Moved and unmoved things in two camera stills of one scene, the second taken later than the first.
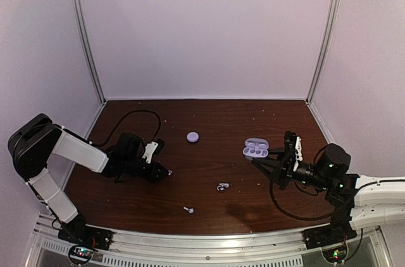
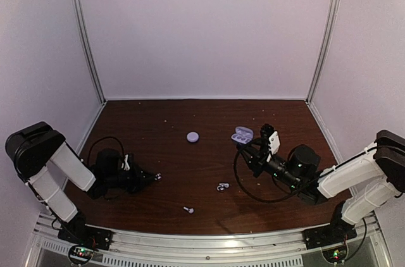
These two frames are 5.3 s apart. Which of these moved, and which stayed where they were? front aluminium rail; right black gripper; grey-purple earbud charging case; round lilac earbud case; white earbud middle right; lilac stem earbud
Moved: right black gripper; grey-purple earbud charging case
Stayed: round lilac earbud case; white earbud middle right; lilac stem earbud; front aluminium rail
